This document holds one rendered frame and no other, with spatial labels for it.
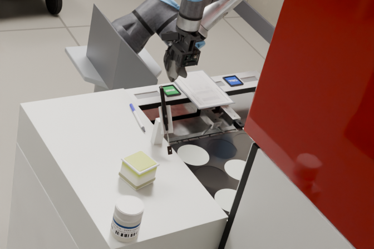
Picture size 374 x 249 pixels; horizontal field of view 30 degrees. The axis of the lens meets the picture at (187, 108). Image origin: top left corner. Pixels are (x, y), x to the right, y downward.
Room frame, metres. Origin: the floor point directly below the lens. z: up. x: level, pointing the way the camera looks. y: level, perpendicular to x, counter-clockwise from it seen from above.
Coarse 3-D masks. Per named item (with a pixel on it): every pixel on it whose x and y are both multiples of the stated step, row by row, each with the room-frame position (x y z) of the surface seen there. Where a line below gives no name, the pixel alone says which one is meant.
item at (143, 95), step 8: (240, 72) 2.20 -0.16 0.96; (248, 72) 2.21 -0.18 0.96; (256, 72) 2.23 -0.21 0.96; (216, 80) 2.10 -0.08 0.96; (240, 80) 2.15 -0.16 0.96; (248, 80) 2.17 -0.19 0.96; (256, 80) 2.18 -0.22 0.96; (136, 88) 1.92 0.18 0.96; (144, 88) 1.94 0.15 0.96; (152, 88) 1.95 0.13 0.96; (224, 88) 2.06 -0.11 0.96; (232, 88) 2.08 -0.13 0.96; (240, 88) 2.09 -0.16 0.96; (136, 96) 1.89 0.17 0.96; (144, 96) 1.90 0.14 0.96; (152, 96) 1.91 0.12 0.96; (176, 96) 1.94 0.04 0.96; (184, 96) 1.95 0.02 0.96; (144, 104) 1.85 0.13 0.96
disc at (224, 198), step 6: (216, 192) 1.58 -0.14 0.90; (222, 192) 1.59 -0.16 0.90; (228, 192) 1.59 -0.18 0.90; (234, 192) 1.60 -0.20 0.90; (216, 198) 1.55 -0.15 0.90; (222, 198) 1.56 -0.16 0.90; (228, 198) 1.57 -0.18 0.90; (222, 204) 1.54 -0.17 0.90; (228, 204) 1.54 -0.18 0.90; (228, 210) 1.52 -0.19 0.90
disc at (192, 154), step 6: (180, 150) 1.74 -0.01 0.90; (186, 150) 1.74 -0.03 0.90; (192, 150) 1.75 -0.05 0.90; (198, 150) 1.76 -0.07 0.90; (204, 150) 1.77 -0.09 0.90; (180, 156) 1.71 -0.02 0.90; (186, 156) 1.71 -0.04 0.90; (192, 156) 1.72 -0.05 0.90; (198, 156) 1.73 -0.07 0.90; (204, 156) 1.74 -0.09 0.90; (186, 162) 1.68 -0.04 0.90; (192, 162) 1.69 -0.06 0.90; (198, 162) 1.70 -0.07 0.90; (204, 162) 1.71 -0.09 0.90
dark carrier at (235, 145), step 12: (240, 132) 1.91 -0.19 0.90; (180, 144) 1.77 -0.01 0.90; (192, 144) 1.78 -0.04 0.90; (204, 144) 1.80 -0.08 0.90; (216, 144) 1.82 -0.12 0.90; (228, 144) 1.83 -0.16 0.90; (240, 144) 1.85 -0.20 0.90; (216, 156) 1.75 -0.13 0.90; (228, 156) 1.77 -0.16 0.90; (240, 156) 1.78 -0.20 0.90; (192, 168) 1.66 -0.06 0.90; (204, 168) 1.68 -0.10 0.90; (216, 168) 1.69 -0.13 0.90; (204, 180) 1.62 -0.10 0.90; (216, 180) 1.64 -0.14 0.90; (228, 180) 1.65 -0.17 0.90; (228, 216) 1.49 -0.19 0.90
